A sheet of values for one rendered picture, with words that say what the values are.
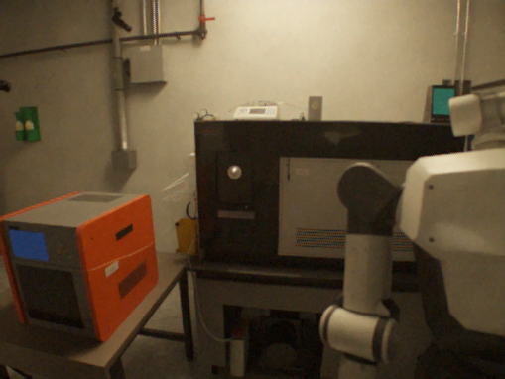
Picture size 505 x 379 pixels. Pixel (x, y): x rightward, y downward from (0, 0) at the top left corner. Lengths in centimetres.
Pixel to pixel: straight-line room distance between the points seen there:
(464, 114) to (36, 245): 117
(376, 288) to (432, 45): 231
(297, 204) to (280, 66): 141
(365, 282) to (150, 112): 243
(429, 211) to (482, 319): 16
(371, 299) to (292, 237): 83
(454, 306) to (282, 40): 226
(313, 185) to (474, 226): 91
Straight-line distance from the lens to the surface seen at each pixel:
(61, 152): 336
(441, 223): 46
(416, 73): 260
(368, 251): 57
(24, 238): 114
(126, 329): 117
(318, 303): 144
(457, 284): 47
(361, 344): 56
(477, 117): 56
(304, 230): 134
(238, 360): 181
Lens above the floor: 142
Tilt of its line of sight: 13 degrees down
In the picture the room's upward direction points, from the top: straight up
